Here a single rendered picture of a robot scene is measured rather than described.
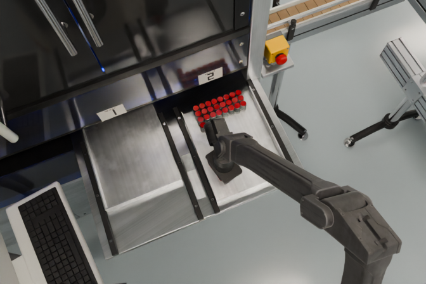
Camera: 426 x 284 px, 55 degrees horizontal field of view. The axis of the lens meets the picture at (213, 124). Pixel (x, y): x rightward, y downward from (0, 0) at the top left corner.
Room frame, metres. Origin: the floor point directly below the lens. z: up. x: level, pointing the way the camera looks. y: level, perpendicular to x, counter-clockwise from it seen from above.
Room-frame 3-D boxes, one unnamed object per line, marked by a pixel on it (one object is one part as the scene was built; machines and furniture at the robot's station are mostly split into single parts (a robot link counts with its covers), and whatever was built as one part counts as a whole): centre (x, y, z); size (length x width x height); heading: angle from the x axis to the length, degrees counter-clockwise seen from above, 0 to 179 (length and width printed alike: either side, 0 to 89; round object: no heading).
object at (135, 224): (0.48, 0.11, 0.87); 0.70 x 0.48 x 0.02; 107
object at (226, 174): (0.36, -0.02, 1.08); 0.10 x 0.07 x 0.07; 29
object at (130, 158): (0.50, 0.29, 0.90); 0.34 x 0.26 x 0.04; 17
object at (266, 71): (0.82, -0.24, 0.87); 0.14 x 0.13 x 0.02; 17
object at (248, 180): (0.49, -0.07, 0.90); 0.34 x 0.26 x 0.04; 16
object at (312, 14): (1.00, -0.47, 0.92); 0.69 x 0.16 x 0.16; 107
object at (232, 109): (0.59, -0.04, 0.90); 0.18 x 0.02 x 0.05; 106
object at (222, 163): (0.36, -0.02, 1.14); 0.07 x 0.06 x 0.07; 12
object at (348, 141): (0.81, -0.97, 0.07); 0.50 x 0.08 x 0.14; 107
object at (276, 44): (0.78, -0.24, 0.99); 0.08 x 0.07 x 0.07; 17
